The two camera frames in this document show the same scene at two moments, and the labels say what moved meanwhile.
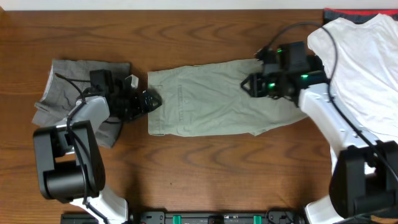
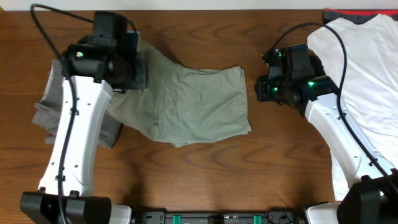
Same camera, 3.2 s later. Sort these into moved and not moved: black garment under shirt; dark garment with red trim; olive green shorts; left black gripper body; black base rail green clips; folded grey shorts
Moved: olive green shorts; left black gripper body
Not moved: folded grey shorts; black base rail green clips; black garment under shirt; dark garment with red trim
